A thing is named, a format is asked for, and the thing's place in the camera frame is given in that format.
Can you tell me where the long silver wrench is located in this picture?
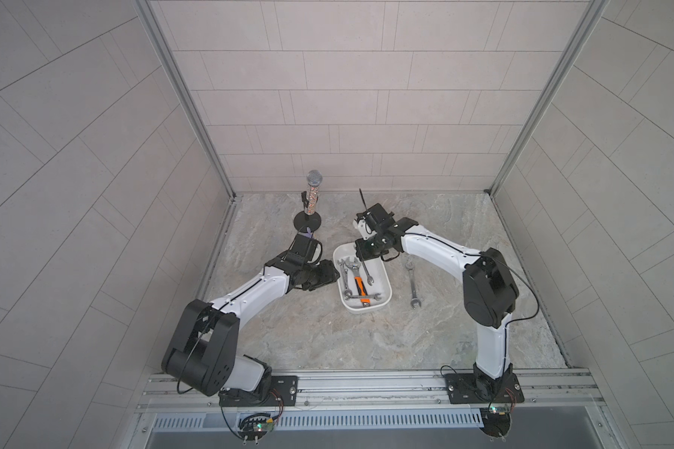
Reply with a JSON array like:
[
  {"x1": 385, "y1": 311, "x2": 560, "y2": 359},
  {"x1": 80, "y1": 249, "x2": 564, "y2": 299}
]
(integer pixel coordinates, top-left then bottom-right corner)
[{"x1": 406, "y1": 259, "x2": 421, "y2": 310}]

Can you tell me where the small silver wrench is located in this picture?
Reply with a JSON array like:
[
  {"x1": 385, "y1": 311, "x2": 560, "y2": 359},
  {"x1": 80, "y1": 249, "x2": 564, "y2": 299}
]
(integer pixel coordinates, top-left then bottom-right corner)
[{"x1": 362, "y1": 261, "x2": 374, "y2": 285}]

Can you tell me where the silver combination wrench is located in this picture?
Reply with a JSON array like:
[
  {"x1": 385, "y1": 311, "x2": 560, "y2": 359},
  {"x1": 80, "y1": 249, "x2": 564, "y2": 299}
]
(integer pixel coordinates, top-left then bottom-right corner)
[{"x1": 339, "y1": 259, "x2": 353, "y2": 299}]

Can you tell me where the orange handled adjustable wrench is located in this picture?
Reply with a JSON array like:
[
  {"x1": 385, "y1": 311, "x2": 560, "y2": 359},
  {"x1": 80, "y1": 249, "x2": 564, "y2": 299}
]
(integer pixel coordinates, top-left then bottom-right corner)
[{"x1": 354, "y1": 275, "x2": 371, "y2": 307}]

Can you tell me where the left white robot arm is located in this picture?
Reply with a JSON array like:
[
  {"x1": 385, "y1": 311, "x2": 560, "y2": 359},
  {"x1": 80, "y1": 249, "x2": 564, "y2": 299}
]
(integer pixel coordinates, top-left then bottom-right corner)
[{"x1": 161, "y1": 258, "x2": 340, "y2": 403}]

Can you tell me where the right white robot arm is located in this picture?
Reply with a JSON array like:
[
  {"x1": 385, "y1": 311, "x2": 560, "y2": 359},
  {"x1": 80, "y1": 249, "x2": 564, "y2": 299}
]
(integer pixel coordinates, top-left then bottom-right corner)
[{"x1": 354, "y1": 218, "x2": 520, "y2": 381}]

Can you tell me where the silver wrench lying in box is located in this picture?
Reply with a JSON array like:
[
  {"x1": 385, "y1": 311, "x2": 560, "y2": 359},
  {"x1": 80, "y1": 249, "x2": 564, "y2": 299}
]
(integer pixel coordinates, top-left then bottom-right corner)
[{"x1": 344, "y1": 294, "x2": 382, "y2": 300}]

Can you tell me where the left green circuit board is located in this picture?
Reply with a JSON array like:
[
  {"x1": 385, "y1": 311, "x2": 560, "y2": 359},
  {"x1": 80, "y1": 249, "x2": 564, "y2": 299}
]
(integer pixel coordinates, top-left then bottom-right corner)
[{"x1": 237, "y1": 413, "x2": 276, "y2": 443}]

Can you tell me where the green circuit board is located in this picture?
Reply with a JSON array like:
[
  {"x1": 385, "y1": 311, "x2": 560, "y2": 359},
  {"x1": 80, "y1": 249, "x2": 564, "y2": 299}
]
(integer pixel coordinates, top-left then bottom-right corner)
[
  {"x1": 479, "y1": 408, "x2": 512, "y2": 441},
  {"x1": 237, "y1": 413, "x2": 276, "y2": 443}
]

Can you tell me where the right green circuit board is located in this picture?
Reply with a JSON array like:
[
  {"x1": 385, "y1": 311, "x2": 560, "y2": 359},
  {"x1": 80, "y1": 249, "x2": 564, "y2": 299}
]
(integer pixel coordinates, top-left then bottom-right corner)
[{"x1": 479, "y1": 408, "x2": 512, "y2": 441}]

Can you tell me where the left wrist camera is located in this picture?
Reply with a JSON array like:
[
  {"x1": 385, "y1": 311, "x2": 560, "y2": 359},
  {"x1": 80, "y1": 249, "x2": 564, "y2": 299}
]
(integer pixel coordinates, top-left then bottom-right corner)
[{"x1": 286, "y1": 233, "x2": 322, "y2": 265}]

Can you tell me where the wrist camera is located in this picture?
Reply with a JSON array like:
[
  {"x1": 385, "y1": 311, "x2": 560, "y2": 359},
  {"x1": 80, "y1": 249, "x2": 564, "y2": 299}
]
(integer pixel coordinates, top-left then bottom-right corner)
[
  {"x1": 286, "y1": 233, "x2": 322, "y2": 265},
  {"x1": 353, "y1": 203, "x2": 395, "y2": 238}
]

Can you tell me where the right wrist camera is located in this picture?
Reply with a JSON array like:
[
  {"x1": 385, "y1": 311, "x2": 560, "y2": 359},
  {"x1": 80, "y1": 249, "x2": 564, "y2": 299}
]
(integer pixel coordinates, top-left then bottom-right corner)
[{"x1": 353, "y1": 203, "x2": 395, "y2": 238}]

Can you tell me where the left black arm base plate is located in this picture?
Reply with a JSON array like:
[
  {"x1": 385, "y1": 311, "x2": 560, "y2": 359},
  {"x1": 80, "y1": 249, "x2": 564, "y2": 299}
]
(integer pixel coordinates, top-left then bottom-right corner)
[{"x1": 218, "y1": 375, "x2": 300, "y2": 407}]

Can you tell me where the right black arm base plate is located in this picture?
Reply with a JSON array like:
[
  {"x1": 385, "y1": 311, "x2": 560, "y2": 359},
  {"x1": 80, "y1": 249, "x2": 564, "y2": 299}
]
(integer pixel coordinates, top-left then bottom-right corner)
[{"x1": 443, "y1": 372, "x2": 525, "y2": 405}]

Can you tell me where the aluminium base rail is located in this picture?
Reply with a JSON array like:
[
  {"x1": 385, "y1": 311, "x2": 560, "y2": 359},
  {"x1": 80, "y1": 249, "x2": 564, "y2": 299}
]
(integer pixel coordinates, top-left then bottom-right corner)
[{"x1": 135, "y1": 369, "x2": 606, "y2": 431}]

